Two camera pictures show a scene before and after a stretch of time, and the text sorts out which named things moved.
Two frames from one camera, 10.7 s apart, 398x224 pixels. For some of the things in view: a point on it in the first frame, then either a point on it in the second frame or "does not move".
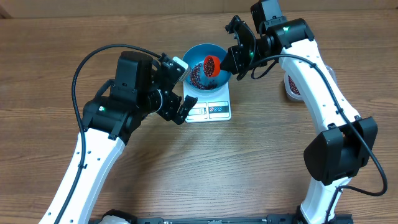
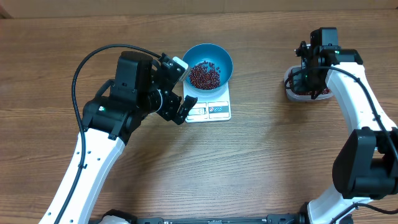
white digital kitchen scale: (214, 108) does not move
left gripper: (173, 100) does not move
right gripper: (244, 68) -> (298, 85)
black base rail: (126, 216) does not move
